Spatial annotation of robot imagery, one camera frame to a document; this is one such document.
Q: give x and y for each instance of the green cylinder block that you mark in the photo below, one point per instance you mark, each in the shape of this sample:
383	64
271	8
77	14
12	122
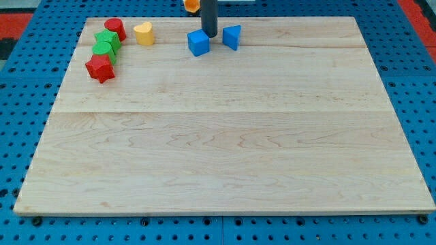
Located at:
102	48

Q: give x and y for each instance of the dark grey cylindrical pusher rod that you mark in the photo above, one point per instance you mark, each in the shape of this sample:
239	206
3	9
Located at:
209	16

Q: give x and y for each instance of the light wooden board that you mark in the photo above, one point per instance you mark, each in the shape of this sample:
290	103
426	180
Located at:
296	121

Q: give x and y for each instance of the yellow heart block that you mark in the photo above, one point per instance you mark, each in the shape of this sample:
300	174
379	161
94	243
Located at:
144	34

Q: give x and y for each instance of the red cylinder block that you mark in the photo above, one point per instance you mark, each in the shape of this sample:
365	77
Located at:
116	25

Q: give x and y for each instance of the green star block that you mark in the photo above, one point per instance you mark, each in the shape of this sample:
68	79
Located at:
110	37

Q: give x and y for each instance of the red star block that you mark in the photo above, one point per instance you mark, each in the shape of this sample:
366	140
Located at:
100	68

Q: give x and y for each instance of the blue triangular prism block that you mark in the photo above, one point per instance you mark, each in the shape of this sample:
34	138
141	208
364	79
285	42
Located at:
231	36

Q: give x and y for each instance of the blue cube block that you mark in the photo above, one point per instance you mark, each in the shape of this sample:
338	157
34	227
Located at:
198	42

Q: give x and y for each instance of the orange hexagon block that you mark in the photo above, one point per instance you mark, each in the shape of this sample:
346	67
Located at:
191	6

